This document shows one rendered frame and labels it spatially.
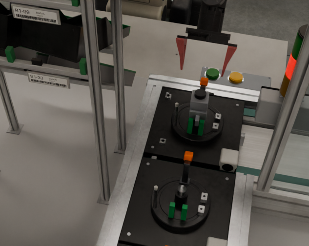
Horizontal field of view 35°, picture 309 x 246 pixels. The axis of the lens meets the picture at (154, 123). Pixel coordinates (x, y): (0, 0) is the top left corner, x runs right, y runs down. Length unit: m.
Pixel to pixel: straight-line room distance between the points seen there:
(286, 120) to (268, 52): 0.73
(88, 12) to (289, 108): 0.44
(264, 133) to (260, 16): 2.03
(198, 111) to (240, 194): 0.23
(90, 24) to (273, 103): 0.42
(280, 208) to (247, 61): 0.60
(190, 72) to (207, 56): 0.10
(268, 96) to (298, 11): 2.47
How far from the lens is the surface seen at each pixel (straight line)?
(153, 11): 1.97
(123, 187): 1.22
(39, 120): 1.50
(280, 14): 3.44
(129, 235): 1.13
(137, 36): 1.76
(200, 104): 1.23
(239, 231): 1.18
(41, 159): 1.41
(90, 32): 0.88
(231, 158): 1.24
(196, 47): 1.73
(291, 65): 0.98
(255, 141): 1.39
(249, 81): 1.48
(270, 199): 1.27
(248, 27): 3.27
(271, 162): 1.15
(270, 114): 1.07
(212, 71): 1.48
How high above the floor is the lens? 1.97
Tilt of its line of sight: 49 degrees down
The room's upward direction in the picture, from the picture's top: 2 degrees clockwise
